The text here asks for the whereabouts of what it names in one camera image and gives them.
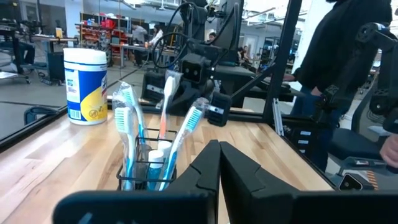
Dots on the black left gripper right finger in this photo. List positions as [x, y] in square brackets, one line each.
[248, 193]

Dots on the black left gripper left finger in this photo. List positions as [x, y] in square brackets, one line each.
[199, 186]

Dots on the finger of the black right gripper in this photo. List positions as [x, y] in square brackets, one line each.
[183, 104]
[202, 101]

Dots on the blue orange toothbrush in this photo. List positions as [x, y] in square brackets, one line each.
[168, 90]

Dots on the blue white toothbrush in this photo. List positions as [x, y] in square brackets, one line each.
[124, 119]

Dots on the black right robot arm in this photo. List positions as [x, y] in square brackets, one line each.
[230, 31]

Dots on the white metal strut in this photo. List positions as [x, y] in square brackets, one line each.
[277, 118]

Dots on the person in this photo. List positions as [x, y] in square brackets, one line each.
[245, 53]
[139, 34]
[335, 46]
[212, 37]
[157, 34]

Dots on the black box with white labels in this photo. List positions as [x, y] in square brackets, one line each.
[304, 140]

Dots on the Lysol wipes canister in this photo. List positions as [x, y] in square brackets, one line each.
[84, 93]

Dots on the shelf with red bins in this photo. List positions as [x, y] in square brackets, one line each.
[107, 25]

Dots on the office chair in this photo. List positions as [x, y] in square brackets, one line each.
[351, 144]

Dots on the black curved chair back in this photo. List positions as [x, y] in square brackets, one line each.
[40, 109]

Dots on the wooden top workbench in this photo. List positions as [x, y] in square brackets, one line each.
[53, 39]

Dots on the person's hand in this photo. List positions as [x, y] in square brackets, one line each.
[390, 152]

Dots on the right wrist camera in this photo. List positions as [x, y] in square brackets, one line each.
[194, 70]

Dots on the table-level camera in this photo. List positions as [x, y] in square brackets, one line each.
[349, 183]

